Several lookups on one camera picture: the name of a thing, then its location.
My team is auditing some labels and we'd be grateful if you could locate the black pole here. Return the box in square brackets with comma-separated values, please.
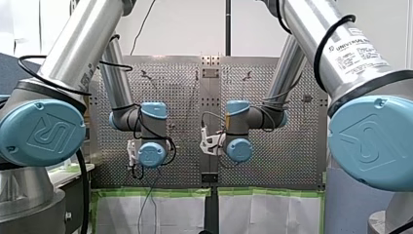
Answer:
[225, 0, 233, 57]

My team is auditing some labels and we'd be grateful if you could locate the thin black cable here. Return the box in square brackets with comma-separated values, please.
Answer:
[130, 0, 158, 57]

